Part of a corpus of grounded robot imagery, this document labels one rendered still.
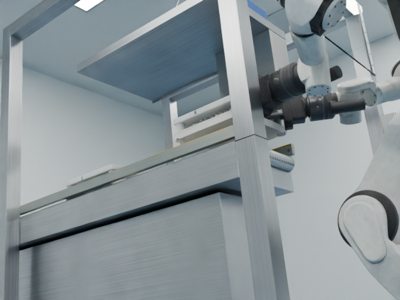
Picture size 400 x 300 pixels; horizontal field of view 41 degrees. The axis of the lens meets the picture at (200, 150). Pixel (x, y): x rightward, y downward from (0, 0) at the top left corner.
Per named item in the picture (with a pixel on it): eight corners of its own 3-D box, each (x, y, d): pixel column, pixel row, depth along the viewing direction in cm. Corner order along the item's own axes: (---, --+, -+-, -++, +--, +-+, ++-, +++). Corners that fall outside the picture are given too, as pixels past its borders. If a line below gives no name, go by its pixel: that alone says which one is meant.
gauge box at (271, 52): (294, 94, 171) (286, 40, 177) (277, 84, 163) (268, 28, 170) (239, 115, 184) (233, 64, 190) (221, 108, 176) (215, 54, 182)
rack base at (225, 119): (287, 134, 164) (286, 127, 164) (239, 114, 146) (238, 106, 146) (224, 156, 178) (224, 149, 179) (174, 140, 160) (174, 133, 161)
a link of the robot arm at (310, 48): (320, 71, 125) (309, 25, 108) (286, 51, 129) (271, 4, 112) (349, 37, 125) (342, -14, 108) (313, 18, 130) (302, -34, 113)
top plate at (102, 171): (163, 180, 193) (162, 175, 194) (111, 169, 175) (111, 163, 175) (117, 196, 207) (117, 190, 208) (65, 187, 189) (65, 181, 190)
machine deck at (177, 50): (286, 42, 177) (284, 31, 178) (216, -5, 149) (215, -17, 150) (152, 103, 213) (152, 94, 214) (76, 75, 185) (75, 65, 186)
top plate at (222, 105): (284, 119, 165) (283, 112, 166) (237, 97, 147) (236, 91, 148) (222, 141, 180) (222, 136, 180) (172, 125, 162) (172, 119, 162)
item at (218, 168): (294, 191, 160) (289, 160, 164) (238, 177, 139) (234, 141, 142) (38, 260, 236) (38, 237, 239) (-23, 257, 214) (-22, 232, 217)
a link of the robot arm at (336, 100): (318, 87, 163) (356, 83, 162) (321, 121, 166) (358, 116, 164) (324, 94, 152) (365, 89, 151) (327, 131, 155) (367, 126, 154)
